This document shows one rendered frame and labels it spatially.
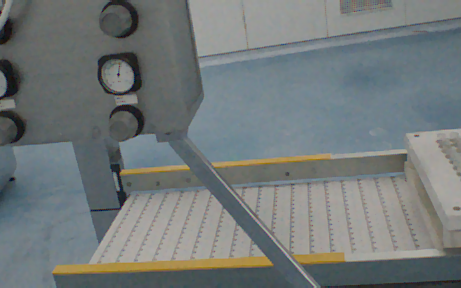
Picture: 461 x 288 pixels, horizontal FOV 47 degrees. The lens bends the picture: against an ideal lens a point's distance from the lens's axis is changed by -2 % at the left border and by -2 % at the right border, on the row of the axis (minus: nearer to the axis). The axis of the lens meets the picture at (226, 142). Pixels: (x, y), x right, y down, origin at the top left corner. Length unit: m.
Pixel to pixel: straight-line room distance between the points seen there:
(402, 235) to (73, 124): 0.42
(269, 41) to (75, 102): 5.23
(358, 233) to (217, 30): 5.00
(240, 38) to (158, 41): 5.19
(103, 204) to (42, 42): 0.48
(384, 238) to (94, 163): 0.48
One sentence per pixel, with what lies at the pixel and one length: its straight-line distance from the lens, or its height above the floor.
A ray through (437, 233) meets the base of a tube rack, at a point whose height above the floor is 0.93.
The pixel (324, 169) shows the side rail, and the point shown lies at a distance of 0.85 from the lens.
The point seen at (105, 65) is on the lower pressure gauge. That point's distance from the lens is 0.49.
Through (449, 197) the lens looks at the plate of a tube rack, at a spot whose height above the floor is 0.97.
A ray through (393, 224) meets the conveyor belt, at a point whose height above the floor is 0.90.
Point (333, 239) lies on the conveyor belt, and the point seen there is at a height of 0.90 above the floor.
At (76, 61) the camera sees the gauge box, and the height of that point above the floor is 1.19.
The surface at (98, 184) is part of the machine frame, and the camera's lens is 0.94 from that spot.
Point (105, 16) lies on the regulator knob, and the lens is 0.47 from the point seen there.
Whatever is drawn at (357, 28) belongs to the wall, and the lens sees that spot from 5.93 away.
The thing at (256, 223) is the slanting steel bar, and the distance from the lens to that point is 0.53.
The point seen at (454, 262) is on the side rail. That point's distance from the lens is 0.62.
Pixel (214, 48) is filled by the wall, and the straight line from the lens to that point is 5.67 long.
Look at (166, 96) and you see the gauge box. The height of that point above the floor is 1.15.
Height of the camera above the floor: 1.28
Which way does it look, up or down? 21 degrees down
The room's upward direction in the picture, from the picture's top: 8 degrees counter-clockwise
